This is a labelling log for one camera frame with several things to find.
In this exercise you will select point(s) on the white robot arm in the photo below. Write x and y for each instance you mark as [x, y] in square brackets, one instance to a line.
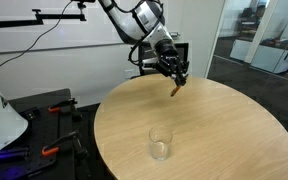
[145, 21]

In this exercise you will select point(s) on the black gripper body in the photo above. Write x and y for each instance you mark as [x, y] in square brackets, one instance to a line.
[170, 62]

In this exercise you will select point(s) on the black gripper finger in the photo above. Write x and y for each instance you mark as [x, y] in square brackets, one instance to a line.
[183, 79]
[177, 81]

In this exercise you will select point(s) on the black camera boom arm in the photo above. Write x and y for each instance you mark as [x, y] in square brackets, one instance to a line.
[39, 18]

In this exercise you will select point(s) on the upper black orange clamp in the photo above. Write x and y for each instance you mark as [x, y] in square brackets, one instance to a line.
[67, 106]

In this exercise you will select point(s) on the round wooden table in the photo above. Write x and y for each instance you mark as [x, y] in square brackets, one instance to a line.
[218, 132]

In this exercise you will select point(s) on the lower black orange clamp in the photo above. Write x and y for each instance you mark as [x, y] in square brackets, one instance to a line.
[71, 137]

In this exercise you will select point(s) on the black orange clamp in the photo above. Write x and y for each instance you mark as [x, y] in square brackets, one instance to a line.
[67, 106]
[71, 137]

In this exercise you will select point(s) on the orange and black pen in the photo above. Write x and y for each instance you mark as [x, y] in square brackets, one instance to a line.
[175, 90]

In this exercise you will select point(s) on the white office cabinet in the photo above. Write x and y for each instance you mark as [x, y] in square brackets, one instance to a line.
[273, 59]

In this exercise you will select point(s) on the far black mesh office chair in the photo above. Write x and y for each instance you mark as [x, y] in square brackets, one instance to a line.
[147, 58]

